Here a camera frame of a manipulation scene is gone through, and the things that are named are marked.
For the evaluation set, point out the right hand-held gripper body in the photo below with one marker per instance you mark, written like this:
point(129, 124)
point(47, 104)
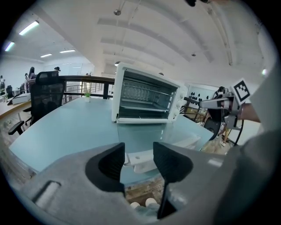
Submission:
point(241, 90)

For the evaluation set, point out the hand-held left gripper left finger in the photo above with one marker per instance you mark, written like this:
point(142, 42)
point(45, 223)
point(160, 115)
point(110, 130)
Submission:
point(72, 175)

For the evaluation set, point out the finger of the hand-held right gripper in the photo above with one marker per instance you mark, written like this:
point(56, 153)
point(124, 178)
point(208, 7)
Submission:
point(213, 103)

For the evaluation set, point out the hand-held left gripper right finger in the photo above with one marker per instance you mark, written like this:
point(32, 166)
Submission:
point(193, 175)

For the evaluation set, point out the glass toaster oven door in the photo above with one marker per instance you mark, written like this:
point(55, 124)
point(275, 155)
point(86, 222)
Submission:
point(140, 137)

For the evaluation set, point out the white toaster oven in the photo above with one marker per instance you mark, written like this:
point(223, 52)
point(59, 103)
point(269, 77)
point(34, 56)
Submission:
point(118, 88)

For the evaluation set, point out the person's right forearm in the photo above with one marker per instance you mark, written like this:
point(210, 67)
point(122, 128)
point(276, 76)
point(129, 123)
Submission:
point(250, 113)

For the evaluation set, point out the white board with black dots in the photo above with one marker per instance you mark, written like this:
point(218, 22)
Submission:
point(204, 93)

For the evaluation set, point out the white round object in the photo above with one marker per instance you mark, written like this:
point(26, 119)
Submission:
point(150, 201)
point(135, 205)

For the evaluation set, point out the person's gray shirt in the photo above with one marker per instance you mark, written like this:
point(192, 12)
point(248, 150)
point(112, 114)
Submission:
point(259, 175)

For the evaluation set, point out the small potted green plant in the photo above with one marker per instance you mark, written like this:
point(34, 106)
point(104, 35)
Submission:
point(87, 96)

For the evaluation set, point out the black mesh office chair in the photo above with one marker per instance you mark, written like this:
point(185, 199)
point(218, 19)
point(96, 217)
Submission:
point(45, 99)

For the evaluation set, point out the wooden desk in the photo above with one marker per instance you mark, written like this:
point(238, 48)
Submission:
point(11, 108)

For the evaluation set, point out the white box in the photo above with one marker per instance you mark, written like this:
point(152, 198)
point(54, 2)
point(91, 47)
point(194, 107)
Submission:
point(20, 98)

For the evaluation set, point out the dark metal railing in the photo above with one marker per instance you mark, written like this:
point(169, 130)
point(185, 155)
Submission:
point(87, 78)

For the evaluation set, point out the round pendant lamp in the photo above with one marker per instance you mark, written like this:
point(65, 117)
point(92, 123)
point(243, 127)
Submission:
point(117, 12)
point(117, 64)

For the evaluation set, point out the long ceiling light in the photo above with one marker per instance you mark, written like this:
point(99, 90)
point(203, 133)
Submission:
point(9, 46)
point(67, 51)
point(46, 55)
point(29, 27)

